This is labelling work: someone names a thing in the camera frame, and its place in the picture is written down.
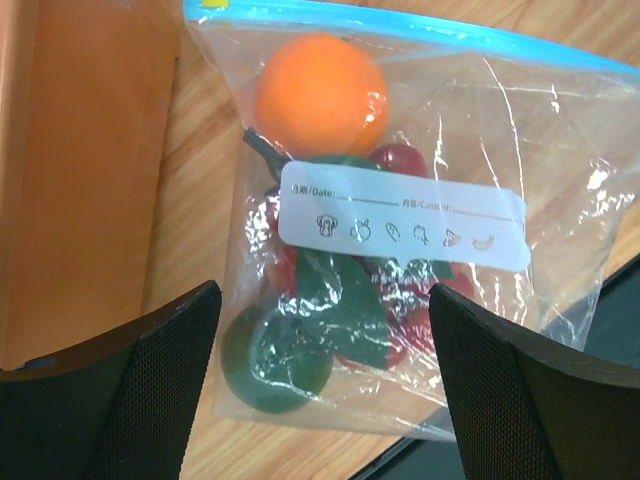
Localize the fake orange in bag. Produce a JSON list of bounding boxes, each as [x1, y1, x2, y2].
[[254, 33, 390, 157]]

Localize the red fake cherries in bag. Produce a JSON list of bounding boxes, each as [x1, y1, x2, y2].
[[266, 143, 476, 370]]

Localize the black base mat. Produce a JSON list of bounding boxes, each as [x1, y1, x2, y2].
[[349, 249, 640, 480]]

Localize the blue zip top bag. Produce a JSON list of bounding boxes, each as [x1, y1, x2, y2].
[[183, 1, 639, 440]]

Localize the orange plastic basket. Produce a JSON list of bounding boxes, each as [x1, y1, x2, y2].
[[1, 1, 178, 369]]

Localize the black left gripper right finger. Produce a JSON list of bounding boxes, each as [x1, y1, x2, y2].
[[427, 282, 640, 480]]

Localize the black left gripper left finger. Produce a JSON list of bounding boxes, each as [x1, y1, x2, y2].
[[1, 280, 222, 479]]

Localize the green fake lime in bag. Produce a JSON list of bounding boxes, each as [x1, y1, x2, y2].
[[220, 299, 333, 414]]

